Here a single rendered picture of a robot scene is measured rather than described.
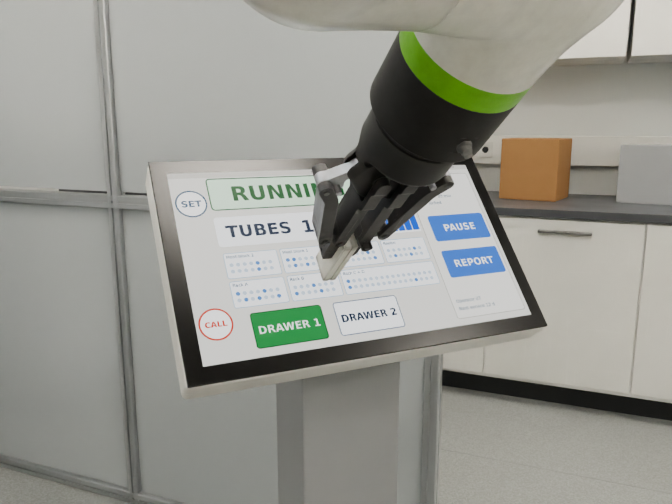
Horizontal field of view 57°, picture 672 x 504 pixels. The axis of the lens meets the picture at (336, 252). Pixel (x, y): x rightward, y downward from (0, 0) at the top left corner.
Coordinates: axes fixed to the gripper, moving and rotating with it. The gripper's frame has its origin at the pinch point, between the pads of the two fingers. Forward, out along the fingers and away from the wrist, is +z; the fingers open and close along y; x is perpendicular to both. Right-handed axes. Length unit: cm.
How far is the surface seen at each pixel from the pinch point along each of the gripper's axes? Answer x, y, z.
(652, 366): -4, -198, 142
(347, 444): 13.0, -11.3, 37.5
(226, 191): -19.6, 4.1, 17.8
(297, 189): -19.4, -6.1, 17.8
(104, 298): -64, 13, 142
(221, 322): -1.0, 8.4, 17.6
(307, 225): -13.5, -6.0, 17.7
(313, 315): -0.4, -3.2, 17.6
